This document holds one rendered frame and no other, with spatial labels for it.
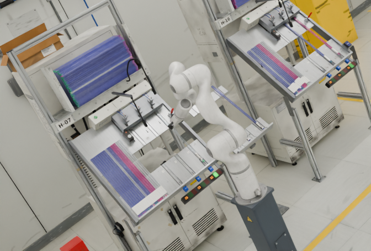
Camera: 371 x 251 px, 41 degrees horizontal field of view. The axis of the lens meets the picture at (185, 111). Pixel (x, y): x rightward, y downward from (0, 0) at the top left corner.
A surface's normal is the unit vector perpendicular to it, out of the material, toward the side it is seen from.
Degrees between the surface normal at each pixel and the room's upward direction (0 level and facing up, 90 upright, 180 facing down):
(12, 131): 90
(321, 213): 0
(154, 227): 90
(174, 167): 45
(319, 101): 90
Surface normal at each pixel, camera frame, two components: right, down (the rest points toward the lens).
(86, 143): 0.09, -0.53
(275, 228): 0.57, 0.07
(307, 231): -0.40, -0.84
